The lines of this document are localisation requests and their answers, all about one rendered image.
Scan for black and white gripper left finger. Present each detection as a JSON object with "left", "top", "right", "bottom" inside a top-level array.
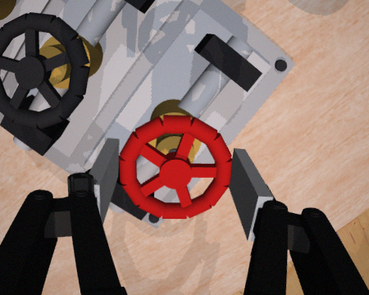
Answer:
[{"left": 0, "top": 138, "right": 128, "bottom": 295}]

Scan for grey metal mounting plate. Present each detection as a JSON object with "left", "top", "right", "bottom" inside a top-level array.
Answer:
[{"left": 43, "top": 0, "right": 295, "bottom": 175}]

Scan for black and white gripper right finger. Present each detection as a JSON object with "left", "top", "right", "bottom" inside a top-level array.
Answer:
[{"left": 229, "top": 148, "right": 369, "bottom": 295}]

